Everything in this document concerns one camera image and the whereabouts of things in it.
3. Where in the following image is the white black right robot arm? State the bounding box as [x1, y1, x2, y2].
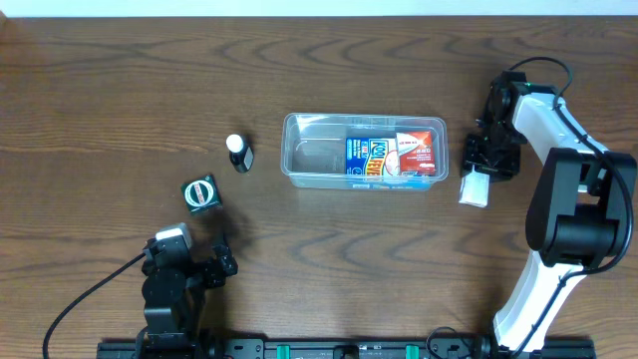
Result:
[461, 71, 637, 358]

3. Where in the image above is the green round-label box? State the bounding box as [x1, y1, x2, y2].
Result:
[180, 174, 222, 214]

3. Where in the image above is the red medicine box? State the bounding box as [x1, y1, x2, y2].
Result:
[396, 131, 437, 177]

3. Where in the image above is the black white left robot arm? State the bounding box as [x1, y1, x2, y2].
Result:
[133, 236, 238, 358]

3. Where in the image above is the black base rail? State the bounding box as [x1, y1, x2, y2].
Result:
[97, 336, 597, 359]

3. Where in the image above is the blue Kool Fever box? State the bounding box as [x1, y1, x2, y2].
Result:
[345, 138, 400, 177]

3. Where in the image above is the dark bottle white cap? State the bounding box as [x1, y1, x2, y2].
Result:
[225, 134, 254, 174]

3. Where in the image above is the white Panadol box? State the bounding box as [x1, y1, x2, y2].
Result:
[459, 168, 490, 207]

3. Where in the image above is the clear plastic container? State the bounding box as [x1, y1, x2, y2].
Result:
[280, 113, 449, 191]

